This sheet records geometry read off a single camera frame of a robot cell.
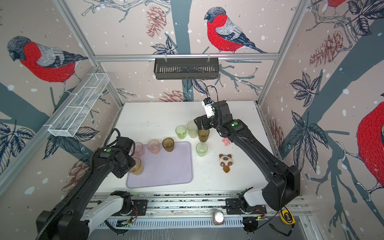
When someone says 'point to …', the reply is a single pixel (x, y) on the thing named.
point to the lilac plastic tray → (165, 167)
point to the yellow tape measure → (286, 216)
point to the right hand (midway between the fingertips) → (200, 118)
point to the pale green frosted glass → (192, 129)
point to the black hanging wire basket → (186, 68)
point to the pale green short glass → (201, 149)
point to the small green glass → (181, 131)
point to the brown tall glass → (203, 135)
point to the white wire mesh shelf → (70, 117)
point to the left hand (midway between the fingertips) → (129, 167)
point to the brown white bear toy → (226, 161)
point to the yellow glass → (138, 169)
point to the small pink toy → (226, 141)
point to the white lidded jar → (218, 217)
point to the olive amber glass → (168, 143)
